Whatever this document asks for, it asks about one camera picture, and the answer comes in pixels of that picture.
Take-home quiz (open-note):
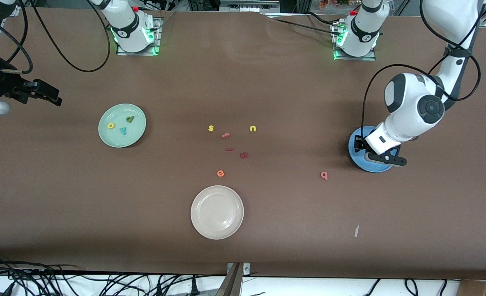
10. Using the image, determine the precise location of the blue plate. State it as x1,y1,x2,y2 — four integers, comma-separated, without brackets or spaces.
348,126,396,173

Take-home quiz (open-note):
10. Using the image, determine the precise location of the green plate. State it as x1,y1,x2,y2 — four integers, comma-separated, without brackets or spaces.
98,103,147,148

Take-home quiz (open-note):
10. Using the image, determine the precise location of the brown paper table cover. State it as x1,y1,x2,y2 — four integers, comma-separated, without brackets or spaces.
0,7,486,281

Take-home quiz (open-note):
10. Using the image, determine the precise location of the white plate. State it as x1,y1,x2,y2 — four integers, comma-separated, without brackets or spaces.
190,185,244,240

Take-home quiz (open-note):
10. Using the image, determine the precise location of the grey metal device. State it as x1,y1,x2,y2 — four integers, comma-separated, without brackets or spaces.
219,0,281,13

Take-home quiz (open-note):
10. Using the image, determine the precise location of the brown grey beam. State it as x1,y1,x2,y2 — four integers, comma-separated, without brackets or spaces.
215,263,244,296

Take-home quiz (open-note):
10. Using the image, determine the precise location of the cardboard box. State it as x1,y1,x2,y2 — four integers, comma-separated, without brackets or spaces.
458,280,486,296

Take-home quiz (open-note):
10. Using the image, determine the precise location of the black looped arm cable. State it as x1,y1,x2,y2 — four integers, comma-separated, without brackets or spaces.
32,0,111,73

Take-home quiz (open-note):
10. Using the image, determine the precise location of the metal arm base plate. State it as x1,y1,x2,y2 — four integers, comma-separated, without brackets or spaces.
332,21,377,61
116,16,163,56

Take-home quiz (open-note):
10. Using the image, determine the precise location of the metal table bracket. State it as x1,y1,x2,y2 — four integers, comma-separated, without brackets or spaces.
226,262,251,277

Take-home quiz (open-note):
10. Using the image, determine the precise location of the black cable tangle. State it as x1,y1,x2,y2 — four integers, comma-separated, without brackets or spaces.
0,253,227,296

